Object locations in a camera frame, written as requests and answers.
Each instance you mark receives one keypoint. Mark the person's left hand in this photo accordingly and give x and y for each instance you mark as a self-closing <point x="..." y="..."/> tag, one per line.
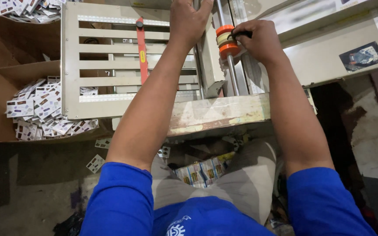
<point x="185" y="26"/>

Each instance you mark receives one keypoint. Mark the person's right hand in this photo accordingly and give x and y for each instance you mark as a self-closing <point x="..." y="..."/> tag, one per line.
<point x="263" y="41"/>

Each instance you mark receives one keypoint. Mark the person's right fingers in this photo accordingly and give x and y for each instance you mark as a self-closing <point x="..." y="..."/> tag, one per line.
<point x="244" y="32"/>

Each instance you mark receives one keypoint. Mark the orange rotary cutter head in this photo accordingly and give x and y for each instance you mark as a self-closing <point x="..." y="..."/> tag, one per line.
<point x="225" y="44"/>

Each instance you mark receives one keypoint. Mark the grey clamp bar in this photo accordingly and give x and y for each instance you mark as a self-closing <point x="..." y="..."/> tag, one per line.
<point x="210" y="65"/>

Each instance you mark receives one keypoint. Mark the beige paper cutting machine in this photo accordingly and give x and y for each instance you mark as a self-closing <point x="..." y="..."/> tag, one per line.
<point x="313" y="59"/>

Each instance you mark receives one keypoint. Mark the worn painted wooden board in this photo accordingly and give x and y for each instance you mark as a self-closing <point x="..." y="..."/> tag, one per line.
<point x="215" y="113"/>

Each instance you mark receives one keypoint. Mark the red gauge strip with knob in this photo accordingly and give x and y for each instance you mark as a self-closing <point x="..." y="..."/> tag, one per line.
<point x="142" y="55"/>

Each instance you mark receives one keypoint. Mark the dark picture sticker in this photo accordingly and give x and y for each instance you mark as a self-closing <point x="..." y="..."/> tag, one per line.
<point x="360" y="56"/>

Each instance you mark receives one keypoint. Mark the loose printed card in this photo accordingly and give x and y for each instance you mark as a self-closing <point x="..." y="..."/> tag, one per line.
<point x="164" y="152"/>
<point x="103" y="143"/>
<point x="95" y="163"/>

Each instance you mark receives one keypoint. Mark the stack of printed sheets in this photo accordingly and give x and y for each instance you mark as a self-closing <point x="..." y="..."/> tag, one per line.
<point x="202" y="172"/>

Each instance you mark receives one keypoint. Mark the person's grey trousers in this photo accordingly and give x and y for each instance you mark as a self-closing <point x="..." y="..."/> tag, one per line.
<point x="251" y="183"/>

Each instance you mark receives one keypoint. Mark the person's blue shirt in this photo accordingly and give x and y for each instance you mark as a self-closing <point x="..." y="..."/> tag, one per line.
<point x="126" y="203"/>

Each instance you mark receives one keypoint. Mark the pile of printed cards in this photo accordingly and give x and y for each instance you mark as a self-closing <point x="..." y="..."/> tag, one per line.
<point x="44" y="108"/>

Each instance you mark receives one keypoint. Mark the heap of printed cards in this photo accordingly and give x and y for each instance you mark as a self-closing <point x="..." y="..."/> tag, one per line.
<point x="28" y="9"/>

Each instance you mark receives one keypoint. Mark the large brown cardboard box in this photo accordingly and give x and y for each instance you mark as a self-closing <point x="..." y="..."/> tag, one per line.
<point x="18" y="39"/>

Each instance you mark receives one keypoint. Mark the open cardboard box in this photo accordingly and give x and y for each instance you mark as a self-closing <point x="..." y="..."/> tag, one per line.
<point x="2" y="98"/>

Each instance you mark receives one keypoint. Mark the black plastic bag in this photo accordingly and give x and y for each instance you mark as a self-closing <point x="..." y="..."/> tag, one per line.
<point x="71" y="224"/>

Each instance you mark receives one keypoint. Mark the steel guide rail rod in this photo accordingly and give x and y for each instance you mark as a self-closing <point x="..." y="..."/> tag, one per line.
<point x="233" y="75"/>

